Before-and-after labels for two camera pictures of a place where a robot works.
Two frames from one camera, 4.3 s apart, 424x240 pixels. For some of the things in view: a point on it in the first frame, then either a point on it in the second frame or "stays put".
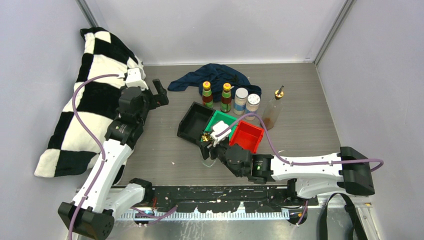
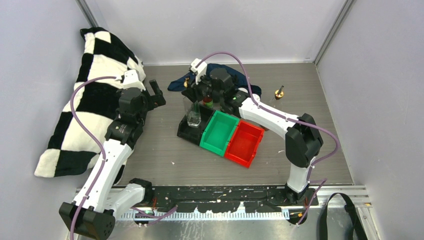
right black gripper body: x=218 y=151 -> x=206 y=87
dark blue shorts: x=217 y=75 stays put
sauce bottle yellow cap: x=207 y=97 stays put
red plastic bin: x=246 y=136 stays put
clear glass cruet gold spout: x=208 y=162 -> x=193 y=113
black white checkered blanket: x=69 y=149 stays put
